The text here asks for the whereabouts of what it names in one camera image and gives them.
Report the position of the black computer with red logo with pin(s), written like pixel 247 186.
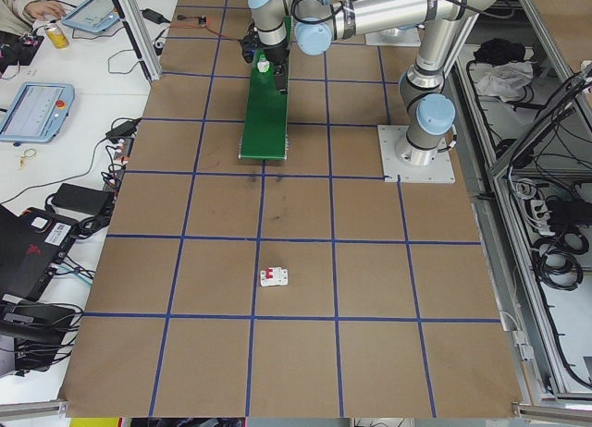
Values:
pixel 28 256

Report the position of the black flat electronic device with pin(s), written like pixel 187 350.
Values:
pixel 32 323

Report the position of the aluminium frame post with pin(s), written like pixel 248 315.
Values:
pixel 143 52

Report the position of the beige sleeved forearm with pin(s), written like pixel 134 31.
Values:
pixel 14 6

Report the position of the small circuit board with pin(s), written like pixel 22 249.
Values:
pixel 202 20

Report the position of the aluminium profile bar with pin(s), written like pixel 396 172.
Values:
pixel 32 407
pixel 552 411

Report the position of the teach pendant with bright screen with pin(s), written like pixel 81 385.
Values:
pixel 92 11

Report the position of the V-shaped metal bar frame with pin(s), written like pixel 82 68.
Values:
pixel 497 170

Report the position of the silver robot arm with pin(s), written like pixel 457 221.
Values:
pixel 435 52

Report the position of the small black power adapter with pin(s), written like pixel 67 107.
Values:
pixel 151 15

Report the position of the teach pendant with grey screen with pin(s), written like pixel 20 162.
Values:
pixel 37 113

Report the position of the large black power brick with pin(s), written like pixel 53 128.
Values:
pixel 81 198

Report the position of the white red circuit breaker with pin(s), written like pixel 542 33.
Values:
pixel 275 278

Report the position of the grey power strip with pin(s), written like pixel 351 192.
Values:
pixel 116 161

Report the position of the black plug adapter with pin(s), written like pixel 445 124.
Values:
pixel 122 127

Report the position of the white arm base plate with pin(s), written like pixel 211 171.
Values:
pixel 439 173
pixel 373 41

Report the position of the small black knob box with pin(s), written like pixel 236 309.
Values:
pixel 160 43

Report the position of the black crumpled cloth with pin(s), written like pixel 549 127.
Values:
pixel 499 50

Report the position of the yellow rubber band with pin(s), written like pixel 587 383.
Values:
pixel 27 155

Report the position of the green conveyor belt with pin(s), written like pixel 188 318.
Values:
pixel 266 122

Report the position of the bystander bare hand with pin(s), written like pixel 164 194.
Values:
pixel 44 10

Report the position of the white crumpled cloth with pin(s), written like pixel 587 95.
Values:
pixel 504 80

